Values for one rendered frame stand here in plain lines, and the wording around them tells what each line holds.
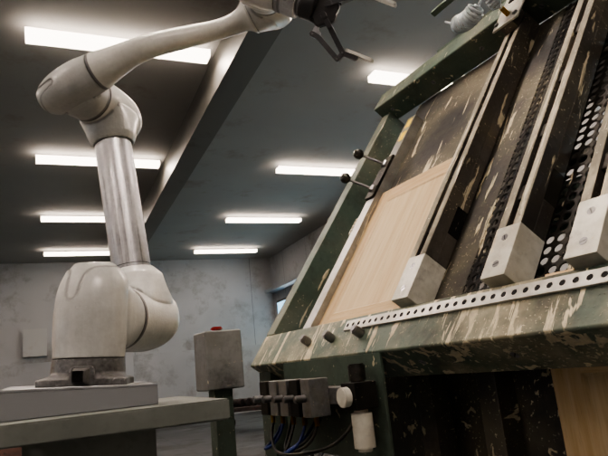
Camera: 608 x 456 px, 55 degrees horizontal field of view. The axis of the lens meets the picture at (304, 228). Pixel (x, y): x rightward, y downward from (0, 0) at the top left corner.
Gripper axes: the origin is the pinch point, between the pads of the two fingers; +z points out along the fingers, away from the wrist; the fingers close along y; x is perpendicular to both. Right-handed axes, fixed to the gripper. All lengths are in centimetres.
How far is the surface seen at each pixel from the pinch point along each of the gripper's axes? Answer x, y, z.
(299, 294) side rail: 52, -84, 1
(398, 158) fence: 71, -28, 13
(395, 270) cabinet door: 14, -54, 27
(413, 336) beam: -21, -58, 35
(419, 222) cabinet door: 24, -40, 28
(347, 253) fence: 42, -61, 12
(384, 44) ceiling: 317, 40, -42
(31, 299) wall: 758, -533, -522
